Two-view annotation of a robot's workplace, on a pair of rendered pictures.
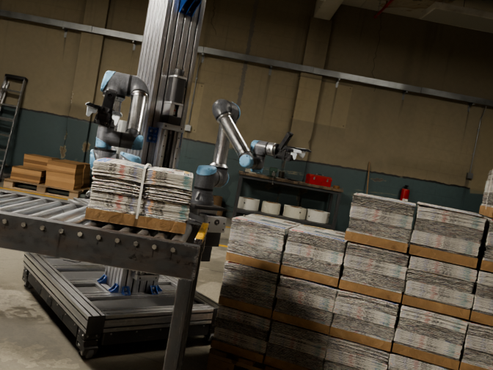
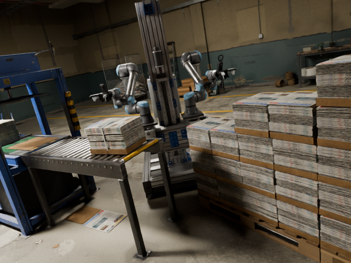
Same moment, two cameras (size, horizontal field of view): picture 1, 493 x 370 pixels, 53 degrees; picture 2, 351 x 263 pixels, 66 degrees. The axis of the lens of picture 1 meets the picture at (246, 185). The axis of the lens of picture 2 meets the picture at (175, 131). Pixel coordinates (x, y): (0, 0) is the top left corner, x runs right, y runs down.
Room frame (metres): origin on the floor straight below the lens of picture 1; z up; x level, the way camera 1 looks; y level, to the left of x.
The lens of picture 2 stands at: (0.52, -1.28, 1.48)
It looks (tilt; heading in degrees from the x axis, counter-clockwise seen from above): 16 degrees down; 36
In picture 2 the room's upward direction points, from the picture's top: 11 degrees counter-clockwise
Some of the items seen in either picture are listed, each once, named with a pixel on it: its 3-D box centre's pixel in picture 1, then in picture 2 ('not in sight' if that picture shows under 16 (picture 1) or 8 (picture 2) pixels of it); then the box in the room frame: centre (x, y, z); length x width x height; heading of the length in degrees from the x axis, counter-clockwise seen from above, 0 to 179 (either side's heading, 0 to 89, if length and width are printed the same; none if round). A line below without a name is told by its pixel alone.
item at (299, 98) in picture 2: (447, 208); (303, 97); (2.35, -0.97, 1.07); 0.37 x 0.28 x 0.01; 161
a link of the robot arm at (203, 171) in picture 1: (206, 176); (189, 98); (2.96, 0.25, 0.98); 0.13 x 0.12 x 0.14; 154
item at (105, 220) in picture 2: not in sight; (104, 220); (1.94, 0.85, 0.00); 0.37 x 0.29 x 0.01; 92
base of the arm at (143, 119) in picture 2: not in sight; (146, 118); (2.64, 0.64, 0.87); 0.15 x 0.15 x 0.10
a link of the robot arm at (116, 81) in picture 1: (110, 122); (128, 90); (2.61, 0.77, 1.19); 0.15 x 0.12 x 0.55; 103
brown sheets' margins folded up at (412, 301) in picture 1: (334, 320); (256, 176); (2.48, -0.57, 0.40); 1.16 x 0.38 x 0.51; 72
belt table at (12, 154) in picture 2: not in sight; (28, 148); (1.91, 1.82, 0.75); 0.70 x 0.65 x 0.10; 92
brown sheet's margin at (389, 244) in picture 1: (377, 237); (266, 124); (2.44, -0.69, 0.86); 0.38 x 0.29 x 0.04; 162
